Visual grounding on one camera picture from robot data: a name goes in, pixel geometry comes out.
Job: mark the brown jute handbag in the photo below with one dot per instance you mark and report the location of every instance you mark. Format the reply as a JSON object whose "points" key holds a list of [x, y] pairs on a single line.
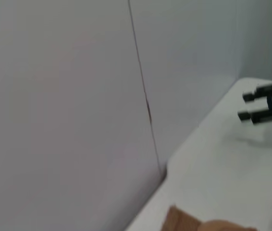
{"points": [[186, 221]]}

